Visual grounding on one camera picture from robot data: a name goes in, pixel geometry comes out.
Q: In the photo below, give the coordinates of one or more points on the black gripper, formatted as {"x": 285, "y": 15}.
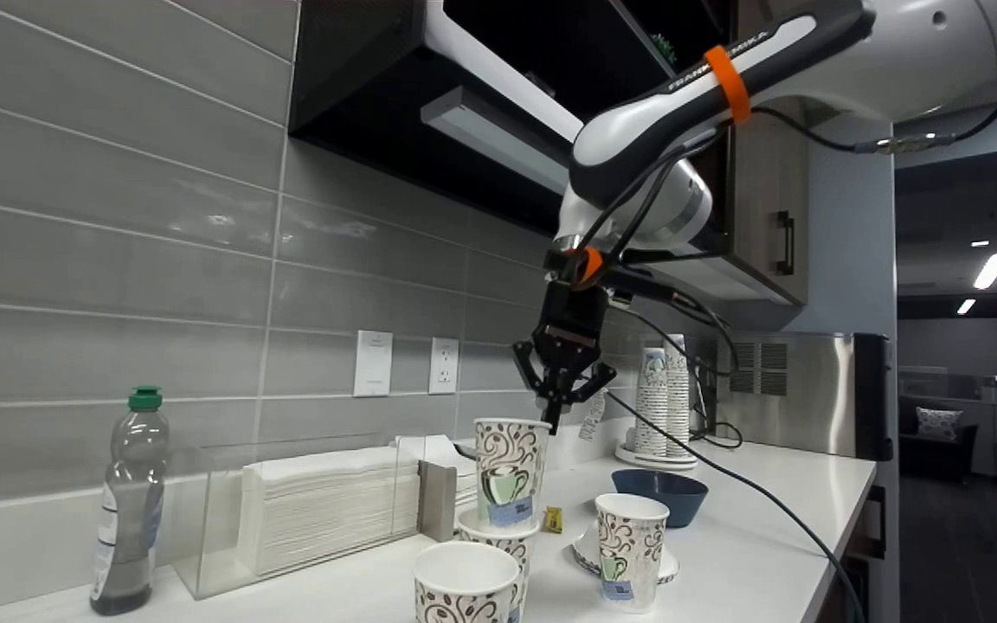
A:
{"x": 575, "y": 315}

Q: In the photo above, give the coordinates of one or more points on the patterned paper cup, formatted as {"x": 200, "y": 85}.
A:
{"x": 633, "y": 550}
{"x": 499, "y": 547}
{"x": 511, "y": 473}
{"x": 465, "y": 591}

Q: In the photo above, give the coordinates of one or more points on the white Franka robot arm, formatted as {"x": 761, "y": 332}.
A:
{"x": 685, "y": 116}

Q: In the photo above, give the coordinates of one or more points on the white cup stack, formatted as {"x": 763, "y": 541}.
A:
{"x": 651, "y": 399}
{"x": 681, "y": 391}

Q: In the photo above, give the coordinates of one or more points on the yellow packet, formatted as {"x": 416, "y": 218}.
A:
{"x": 552, "y": 521}

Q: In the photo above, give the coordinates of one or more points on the blue plastic bowl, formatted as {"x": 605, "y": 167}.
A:
{"x": 666, "y": 496}

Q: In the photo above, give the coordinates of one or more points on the under-cabinet light bar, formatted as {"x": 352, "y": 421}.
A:
{"x": 495, "y": 138}

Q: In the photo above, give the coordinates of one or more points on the stainless steel refrigerator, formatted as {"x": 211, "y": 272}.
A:
{"x": 814, "y": 391}

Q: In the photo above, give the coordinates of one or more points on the white napkin stack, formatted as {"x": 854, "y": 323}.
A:
{"x": 312, "y": 505}

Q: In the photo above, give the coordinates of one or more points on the dark upper cabinet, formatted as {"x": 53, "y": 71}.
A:
{"x": 499, "y": 91}

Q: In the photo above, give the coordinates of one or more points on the clear napkin dispenser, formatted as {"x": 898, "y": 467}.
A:
{"x": 291, "y": 521}

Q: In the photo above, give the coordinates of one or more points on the dark armchair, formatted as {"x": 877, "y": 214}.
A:
{"x": 936, "y": 433}

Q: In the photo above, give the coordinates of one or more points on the green-capped dish soap bottle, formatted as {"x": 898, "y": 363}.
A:
{"x": 128, "y": 496}

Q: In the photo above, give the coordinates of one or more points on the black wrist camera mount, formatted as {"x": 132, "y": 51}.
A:
{"x": 561, "y": 269}

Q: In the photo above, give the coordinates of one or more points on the white wall outlet plate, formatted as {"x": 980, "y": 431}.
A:
{"x": 443, "y": 363}

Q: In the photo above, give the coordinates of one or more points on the white light switch plate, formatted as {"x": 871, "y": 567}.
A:
{"x": 372, "y": 360}

